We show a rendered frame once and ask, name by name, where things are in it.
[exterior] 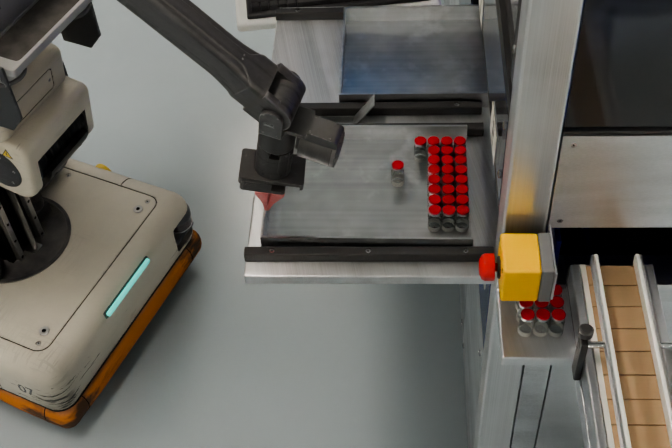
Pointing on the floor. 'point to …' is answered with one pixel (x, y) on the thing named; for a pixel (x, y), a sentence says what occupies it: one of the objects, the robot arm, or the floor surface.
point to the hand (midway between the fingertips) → (267, 204)
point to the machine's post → (532, 144)
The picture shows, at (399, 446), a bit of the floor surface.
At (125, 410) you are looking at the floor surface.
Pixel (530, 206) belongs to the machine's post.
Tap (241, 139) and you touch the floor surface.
